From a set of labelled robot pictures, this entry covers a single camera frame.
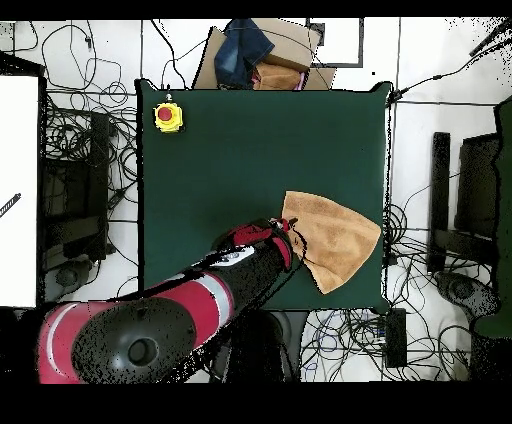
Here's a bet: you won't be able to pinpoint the orange-brown folded cloth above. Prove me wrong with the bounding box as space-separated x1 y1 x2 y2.
252 61 303 91

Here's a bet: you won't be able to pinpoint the blue denim jeans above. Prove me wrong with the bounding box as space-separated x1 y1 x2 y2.
213 18 276 90

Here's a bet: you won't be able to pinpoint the cable tangle beside pedestal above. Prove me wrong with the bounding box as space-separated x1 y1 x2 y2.
299 309 387 381

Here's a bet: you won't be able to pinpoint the black striped rod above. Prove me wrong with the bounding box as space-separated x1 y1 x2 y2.
0 192 22 219

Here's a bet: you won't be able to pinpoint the black square frame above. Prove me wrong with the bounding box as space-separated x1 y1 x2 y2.
305 17 365 68

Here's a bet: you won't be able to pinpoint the white board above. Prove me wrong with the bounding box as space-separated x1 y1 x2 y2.
0 75 40 309

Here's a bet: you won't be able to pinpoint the black floor bar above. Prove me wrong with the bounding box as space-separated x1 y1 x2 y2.
426 131 451 275

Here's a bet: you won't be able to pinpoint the black power box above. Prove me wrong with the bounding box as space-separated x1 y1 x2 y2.
384 307 408 369

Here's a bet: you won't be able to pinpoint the dark grey stand base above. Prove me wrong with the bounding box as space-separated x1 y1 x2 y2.
435 271 501 321
41 259 97 303

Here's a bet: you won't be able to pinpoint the tan terry towel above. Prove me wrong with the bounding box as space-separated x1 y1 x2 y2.
279 190 382 296

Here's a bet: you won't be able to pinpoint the brown cardboard box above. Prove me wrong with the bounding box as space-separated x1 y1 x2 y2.
191 17 337 91

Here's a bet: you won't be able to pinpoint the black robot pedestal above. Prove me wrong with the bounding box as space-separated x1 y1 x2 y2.
215 309 310 383

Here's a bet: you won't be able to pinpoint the dark green table cloth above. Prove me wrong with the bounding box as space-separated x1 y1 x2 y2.
134 78 393 315

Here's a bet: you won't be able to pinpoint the yellow emergency stop button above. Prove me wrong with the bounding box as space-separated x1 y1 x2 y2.
152 93 185 134

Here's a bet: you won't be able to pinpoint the black equipment rack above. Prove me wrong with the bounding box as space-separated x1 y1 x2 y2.
39 111 111 273

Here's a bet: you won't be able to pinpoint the black cable bundle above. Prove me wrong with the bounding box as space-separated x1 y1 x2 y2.
41 81 139 201
383 203 493 289

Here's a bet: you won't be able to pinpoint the black emergency stop cable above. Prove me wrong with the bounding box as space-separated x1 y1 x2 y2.
149 18 189 91

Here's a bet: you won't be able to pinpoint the black stand frame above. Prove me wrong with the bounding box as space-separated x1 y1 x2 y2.
455 133 501 241

